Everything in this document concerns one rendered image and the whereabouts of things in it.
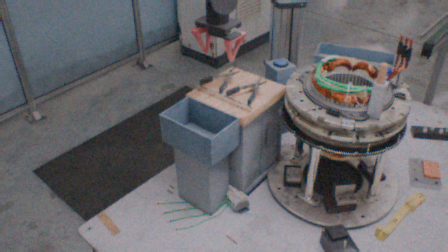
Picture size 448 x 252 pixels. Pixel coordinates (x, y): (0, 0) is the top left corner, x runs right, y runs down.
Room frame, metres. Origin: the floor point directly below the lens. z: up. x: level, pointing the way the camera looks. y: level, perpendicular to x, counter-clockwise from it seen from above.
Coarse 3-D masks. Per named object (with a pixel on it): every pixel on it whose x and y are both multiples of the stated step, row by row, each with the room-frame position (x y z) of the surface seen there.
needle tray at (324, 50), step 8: (320, 48) 1.28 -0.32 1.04; (328, 48) 1.27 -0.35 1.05; (336, 48) 1.26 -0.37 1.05; (344, 48) 1.25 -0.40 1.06; (352, 48) 1.25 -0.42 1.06; (360, 48) 1.24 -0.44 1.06; (320, 56) 1.18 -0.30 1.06; (344, 56) 1.25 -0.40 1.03; (352, 56) 1.24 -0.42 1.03; (360, 56) 1.24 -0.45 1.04; (368, 56) 1.23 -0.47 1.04; (376, 56) 1.22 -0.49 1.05; (384, 56) 1.21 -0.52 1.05; (392, 56) 1.20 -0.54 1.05; (376, 64) 1.20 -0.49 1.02; (392, 64) 1.19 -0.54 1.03
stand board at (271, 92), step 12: (228, 72) 1.08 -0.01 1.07; (240, 72) 1.08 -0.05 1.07; (216, 84) 1.01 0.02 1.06; (228, 84) 1.01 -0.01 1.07; (240, 84) 1.01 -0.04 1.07; (264, 84) 1.01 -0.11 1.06; (276, 84) 1.01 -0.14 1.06; (192, 96) 0.95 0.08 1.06; (204, 96) 0.95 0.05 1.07; (228, 96) 0.95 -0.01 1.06; (240, 96) 0.95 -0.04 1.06; (264, 96) 0.95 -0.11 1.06; (276, 96) 0.96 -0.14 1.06; (228, 108) 0.89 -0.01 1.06; (240, 108) 0.89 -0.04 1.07; (252, 108) 0.89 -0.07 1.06; (264, 108) 0.91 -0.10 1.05; (240, 120) 0.85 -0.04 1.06
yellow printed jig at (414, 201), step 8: (408, 200) 0.81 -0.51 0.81; (416, 200) 0.81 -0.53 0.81; (424, 200) 0.82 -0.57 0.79; (400, 208) 0.79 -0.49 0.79; (408, 208) 0.79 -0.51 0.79; (416, 208) 0.80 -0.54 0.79; (400, 216) 0.77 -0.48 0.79; (392, 224) 0.74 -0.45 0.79; (376, 232) 0.71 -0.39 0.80; (384, 232) 0.69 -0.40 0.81; (384, 240) 0.69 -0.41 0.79
